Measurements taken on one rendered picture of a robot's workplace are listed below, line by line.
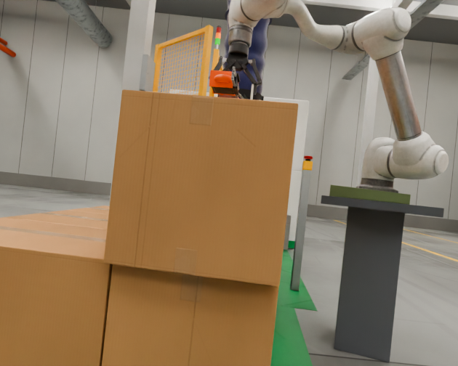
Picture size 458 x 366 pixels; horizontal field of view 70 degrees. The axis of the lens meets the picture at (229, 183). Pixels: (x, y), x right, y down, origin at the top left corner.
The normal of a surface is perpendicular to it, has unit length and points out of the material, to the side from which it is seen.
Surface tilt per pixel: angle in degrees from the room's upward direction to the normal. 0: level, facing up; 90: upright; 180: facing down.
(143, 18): 90
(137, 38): 90
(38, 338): 90
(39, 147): 90
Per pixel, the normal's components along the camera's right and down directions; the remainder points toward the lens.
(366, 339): -0.34, -0.04
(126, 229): -0.10, -0.02
